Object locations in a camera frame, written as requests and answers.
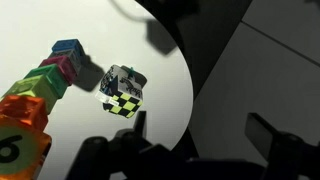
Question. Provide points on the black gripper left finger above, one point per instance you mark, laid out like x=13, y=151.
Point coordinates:
x=140, y=123

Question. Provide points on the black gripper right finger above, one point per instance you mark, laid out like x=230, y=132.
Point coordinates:
x=263, y=135

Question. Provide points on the black checkered patterned cube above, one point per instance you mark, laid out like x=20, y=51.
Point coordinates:
x=125, y=100

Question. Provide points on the small grey block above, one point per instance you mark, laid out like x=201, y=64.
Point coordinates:
x=75, y=60

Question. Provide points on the small pink block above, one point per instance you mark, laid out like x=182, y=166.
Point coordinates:
x=60, y=63

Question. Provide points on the small blue block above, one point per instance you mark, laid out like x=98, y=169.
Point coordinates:
x=68, y=46

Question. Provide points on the small green block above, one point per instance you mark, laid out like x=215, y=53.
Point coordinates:
x=46, y=73

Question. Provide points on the small lime block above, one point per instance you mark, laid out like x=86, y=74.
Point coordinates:
x=33, y=88

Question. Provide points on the small orange block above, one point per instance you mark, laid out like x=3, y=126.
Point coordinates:
x=23, y=108

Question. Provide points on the large number nine cube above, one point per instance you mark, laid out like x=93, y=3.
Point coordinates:
x=16, y=150

